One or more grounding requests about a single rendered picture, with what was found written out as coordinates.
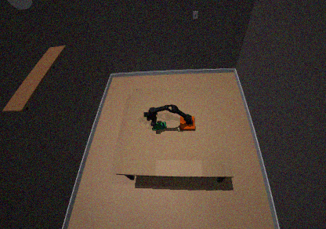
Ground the green circuit board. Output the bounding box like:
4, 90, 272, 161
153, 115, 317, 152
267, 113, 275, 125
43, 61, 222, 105
154, 122, 167, 131

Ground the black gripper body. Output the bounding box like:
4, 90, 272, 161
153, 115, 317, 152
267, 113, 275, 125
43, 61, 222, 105
150, 115, 157, 126

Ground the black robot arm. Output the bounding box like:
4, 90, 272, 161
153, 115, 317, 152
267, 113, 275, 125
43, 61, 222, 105
143, 104, 193, 125

